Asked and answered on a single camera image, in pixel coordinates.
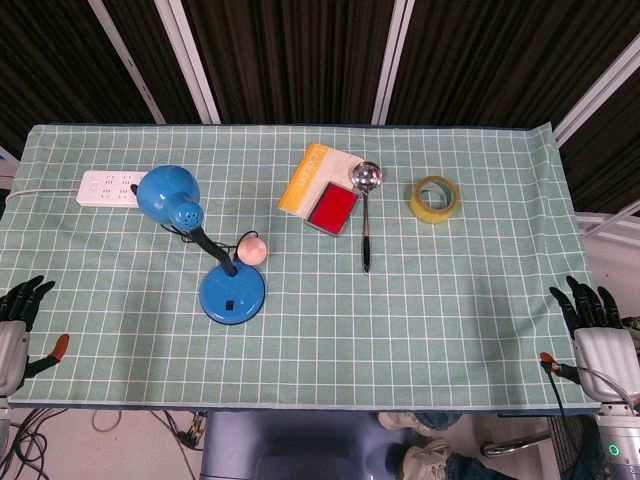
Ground clear hand tube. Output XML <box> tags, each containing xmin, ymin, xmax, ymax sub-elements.
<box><xmin>574</xmin><ymin>366</ymin><xmax>640</xmax><ymax>407</ymax></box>

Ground white frame post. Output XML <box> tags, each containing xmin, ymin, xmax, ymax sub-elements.
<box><xmin>153</xmin><ymin>0</ymin><xmax>222</xmax><ymax>126</ymax></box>
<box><xmin>371</xmin><ymin>0</ymin><xmax>417</xmax><ymax>126</ymax></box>
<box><xmin>88</xmin><ymin>0</ymin><xmax>167</xmax><ymax>126</ymax></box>
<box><xmin>551</xmin><ymin>33</ymin><xmax>640</xmax><ymax>148</ymax></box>

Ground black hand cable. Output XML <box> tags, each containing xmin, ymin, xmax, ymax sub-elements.
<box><xmin>541</xmin><ymin>357</ymin><xmax>569</xmax><ymax>412</ymax></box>

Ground black floor cables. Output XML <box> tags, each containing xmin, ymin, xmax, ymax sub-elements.
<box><xmin>0</xmin><ymin>407</ymin><xmax>207</xmax><ymax>480</ymax></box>

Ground green checked tablecloth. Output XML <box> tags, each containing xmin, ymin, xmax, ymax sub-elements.
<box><xmin>0</xmin><ymin>122</ymin><xmax>602</xmax><ymax>414</ymax></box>

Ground red ink pad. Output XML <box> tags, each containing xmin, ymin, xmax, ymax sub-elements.
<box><xmin>304</xmin><ymin>180</ymin><xmax>361</xmax><ymax>238</ymax></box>

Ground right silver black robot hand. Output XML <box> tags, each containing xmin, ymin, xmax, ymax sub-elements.
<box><xmin>538</xmin><ymin>274</ymin><xmax>640</xmax><ymax>406</ymax></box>

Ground yellow white book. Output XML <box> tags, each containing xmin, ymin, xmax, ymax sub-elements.
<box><xmin>278</xmin><ymin>142</ymin><xmax>369</xmax><ymax>219</ymax></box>

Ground dark brown curtain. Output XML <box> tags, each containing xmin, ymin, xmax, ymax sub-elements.
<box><xmin>0</xmin><ymin>0</ymin><xmax>640</xmax><ymax>216</ymax></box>

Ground steel ladle black handle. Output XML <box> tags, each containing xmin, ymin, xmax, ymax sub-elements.
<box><xmin>350</xmin><ymin>160</ymin><xmax>384</xmax><ymax>276</ymax></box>

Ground blue gooseneck desk lamp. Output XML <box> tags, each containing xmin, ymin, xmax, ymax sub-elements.
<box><xmin>135</xmin><ymin>164</ymin><xmax>269</xmax><ymax>327</ymax></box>

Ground thin grey cable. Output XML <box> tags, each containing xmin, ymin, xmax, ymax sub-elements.
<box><xmin>0</xmin><ymin>186</ymin><xmax>82</xmax><ymax>206</ymax></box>

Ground peach coloured ball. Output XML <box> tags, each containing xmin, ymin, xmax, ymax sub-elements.
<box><xmin>236</xmin><ymin>237</ymin><xmax>270</xmax><ymax>266</ymax></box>

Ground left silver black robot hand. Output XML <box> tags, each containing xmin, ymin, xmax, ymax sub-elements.
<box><xmin>0</xmin><ymin>274</ymin><xmax>71</xmax><ymax>399</ymax></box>

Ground yellow tape roll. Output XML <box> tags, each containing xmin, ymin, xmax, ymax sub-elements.
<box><xmin>409</xmin><ymin>174</ymin><xmax>461</xmax><ymax>225</ymax></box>

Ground white shoe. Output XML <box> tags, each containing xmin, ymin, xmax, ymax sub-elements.
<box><xmin>399</xmin><ymin>438</ymin><xmax>452</xmax><ymax>480</ymax></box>
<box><xmin>377</xmin><ymin>411</ymin><xmax>427</xmax><ymax>432</ymax></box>

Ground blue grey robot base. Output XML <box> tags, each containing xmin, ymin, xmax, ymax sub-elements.
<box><xmin>199</xmin><ymin>410</ymin><xmax>401</xmax><ymax>480</ymax></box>

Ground white power strip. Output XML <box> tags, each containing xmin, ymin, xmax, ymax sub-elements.
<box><xmin>75</xmin><ymin>169</ymin><xmax>151</xmax><ymax>209</ymax></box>

